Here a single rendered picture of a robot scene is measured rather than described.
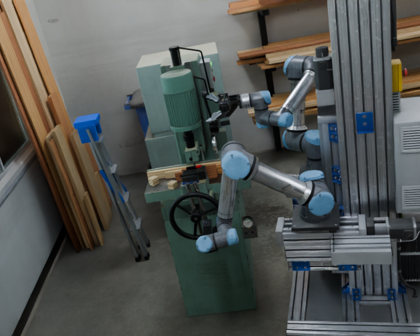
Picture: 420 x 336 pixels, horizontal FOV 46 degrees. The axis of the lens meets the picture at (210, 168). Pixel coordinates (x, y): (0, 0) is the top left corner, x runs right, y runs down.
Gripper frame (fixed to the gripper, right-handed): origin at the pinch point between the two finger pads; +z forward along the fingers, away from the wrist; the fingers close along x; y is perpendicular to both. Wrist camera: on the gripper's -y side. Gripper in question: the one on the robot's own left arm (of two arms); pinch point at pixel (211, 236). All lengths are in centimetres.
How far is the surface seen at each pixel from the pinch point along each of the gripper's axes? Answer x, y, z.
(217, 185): 5.4, -26.9, 11.8
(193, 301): -23, 39, 50
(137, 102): -69, -122, 164
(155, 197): -29.9, -25.3, 12.8
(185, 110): -5, -68, -3
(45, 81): -136, -143, 126
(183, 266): -23.5, 16.4, 36.8
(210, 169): 2.8, -37.0, 14.4
